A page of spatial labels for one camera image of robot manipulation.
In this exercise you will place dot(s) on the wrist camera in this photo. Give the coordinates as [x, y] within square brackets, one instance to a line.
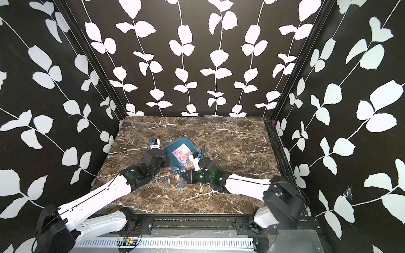
[154, 144]
[194, 160]

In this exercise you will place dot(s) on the small circuit board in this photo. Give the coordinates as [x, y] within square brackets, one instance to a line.
[129, 242]

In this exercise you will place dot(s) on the black front mounting rail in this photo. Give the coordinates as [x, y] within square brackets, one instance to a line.
[242, 224]

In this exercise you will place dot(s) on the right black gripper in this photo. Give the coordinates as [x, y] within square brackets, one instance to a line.
[193, 177]

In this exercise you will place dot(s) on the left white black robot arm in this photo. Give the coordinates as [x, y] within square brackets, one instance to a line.
[61, 228]

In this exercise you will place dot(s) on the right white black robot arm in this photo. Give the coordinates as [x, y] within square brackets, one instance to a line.
[283, 201]

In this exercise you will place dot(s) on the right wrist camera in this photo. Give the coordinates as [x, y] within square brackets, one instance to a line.
[194, 160]

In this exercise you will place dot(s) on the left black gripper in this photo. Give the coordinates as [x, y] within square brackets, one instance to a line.
[165, 163]

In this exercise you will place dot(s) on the white perforated cable duct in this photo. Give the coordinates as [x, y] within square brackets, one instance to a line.
[172, 243]

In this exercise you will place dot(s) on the teal plastic storage box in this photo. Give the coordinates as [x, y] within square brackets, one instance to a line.
[174, 145]

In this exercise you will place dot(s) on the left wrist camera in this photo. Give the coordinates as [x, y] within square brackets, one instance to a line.
[154, 144]

